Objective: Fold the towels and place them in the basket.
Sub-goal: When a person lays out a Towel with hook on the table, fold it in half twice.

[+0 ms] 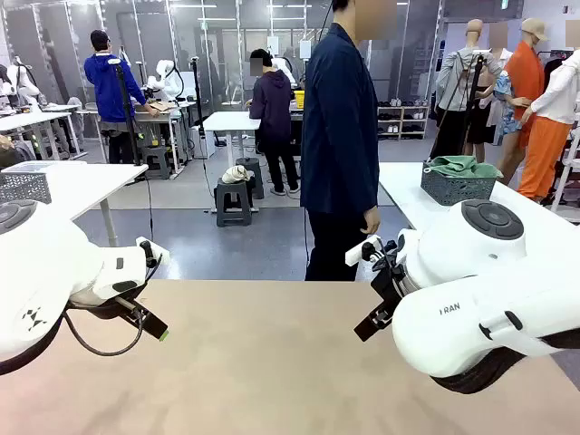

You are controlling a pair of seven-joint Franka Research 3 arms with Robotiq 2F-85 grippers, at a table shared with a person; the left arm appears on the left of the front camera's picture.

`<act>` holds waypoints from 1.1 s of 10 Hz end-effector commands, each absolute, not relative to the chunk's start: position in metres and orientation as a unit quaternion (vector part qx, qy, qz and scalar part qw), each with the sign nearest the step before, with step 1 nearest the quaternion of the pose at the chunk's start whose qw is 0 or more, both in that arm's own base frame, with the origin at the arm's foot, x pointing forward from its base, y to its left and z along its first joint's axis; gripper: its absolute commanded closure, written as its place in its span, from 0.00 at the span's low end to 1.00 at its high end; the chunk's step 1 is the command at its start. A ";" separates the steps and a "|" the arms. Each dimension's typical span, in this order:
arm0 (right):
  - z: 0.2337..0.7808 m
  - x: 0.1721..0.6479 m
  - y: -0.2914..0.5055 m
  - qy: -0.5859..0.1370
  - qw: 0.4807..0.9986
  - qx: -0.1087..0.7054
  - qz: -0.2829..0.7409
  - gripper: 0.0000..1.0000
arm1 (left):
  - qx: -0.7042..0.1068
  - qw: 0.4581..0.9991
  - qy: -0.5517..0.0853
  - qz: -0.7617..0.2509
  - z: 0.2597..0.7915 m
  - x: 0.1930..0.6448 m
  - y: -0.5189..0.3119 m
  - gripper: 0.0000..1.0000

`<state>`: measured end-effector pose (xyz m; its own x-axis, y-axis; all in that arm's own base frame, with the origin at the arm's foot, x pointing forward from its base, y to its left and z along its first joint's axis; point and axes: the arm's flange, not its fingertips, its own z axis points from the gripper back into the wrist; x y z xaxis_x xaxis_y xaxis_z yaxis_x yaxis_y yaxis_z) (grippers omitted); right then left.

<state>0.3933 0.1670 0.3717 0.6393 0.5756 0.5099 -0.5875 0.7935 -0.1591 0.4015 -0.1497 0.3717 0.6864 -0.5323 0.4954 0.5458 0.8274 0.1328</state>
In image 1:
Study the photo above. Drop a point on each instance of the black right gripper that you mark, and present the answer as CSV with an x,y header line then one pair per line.
x,y
392,290

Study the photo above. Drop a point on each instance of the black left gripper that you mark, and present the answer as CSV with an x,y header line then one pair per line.
x,y
129,312

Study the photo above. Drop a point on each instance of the dark grey laundry basket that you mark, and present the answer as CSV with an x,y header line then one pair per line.
x,y
457,190

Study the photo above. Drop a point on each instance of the dark green towel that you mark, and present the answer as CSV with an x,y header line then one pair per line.
x,y
453,164

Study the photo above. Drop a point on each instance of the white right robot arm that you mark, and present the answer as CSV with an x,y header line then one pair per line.
x,y
453,335

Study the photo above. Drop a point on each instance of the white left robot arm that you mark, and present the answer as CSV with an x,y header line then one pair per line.
x,y
45,272

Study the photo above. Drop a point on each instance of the person's right forearm navy sleeve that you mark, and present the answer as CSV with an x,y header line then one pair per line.
x,y
369,181

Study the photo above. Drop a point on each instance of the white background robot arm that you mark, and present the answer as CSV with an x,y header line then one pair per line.
x,y
285,68
165,81
22,86

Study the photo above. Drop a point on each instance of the yellow shopping basket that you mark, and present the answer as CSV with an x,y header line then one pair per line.
x,y
299,99

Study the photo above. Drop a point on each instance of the person's right hand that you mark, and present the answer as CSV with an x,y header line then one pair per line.
x,y
371,221

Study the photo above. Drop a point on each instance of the grey plastic step stool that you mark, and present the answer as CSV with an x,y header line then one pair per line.
x,y
233,204
156,161
254,174

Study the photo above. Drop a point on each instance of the beige bundled cloth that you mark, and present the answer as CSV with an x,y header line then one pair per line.
x,y
234,174

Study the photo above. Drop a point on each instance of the grey lattice bin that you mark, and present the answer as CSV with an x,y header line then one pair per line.
x,y
25,186

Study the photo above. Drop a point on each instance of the person in navy jacket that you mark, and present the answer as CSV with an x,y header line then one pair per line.
x,y
335,136

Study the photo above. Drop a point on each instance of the wooden shoe rack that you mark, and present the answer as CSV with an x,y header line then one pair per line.
x,y
403,122

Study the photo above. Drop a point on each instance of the grey workshop desk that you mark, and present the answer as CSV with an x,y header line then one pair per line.
x,y
154,116

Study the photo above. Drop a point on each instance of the white standing desk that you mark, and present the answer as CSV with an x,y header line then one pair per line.
x,y
229,120

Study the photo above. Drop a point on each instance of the open cardboard box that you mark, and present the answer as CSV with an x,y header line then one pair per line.
x,y
156,107

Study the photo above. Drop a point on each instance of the white metal rack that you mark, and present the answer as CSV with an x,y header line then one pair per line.
x,y
568,199

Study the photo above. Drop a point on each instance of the person in dark purple hoodie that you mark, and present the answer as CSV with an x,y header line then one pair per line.
x,y
272,109

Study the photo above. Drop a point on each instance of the white workshop desk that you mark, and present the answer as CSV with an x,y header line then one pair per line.
x,y
27,120

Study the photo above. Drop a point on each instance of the person in blue hoodie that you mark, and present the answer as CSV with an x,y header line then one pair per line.
x,y
111,86

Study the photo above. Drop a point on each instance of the mannequin in grey shirt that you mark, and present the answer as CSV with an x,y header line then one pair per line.
x,y
462,81

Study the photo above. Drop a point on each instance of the white panel on stand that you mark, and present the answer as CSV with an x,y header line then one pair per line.
x,y
272,46
305,50

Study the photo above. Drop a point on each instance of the mannequin in orange jacket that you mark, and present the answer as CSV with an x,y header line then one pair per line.
x,y
525,81

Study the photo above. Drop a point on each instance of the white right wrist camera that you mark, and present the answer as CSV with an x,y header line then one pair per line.
x,y
358,251

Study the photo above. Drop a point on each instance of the black camera stand pole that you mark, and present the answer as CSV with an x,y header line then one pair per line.
x,y
196,90
127,104

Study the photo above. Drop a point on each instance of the black camera tripod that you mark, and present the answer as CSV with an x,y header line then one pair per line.
x,y
473,86

